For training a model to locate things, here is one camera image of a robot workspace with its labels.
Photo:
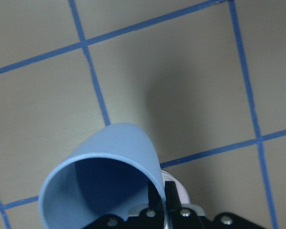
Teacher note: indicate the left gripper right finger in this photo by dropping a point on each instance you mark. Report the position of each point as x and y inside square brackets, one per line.
[173, 203]

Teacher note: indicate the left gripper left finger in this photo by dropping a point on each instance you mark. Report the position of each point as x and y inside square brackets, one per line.
[155, 201]

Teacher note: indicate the blue cup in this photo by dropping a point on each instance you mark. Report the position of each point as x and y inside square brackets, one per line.
[109, 173]

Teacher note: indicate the pink bowl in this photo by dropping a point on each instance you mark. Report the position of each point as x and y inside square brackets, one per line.
[182, 193]

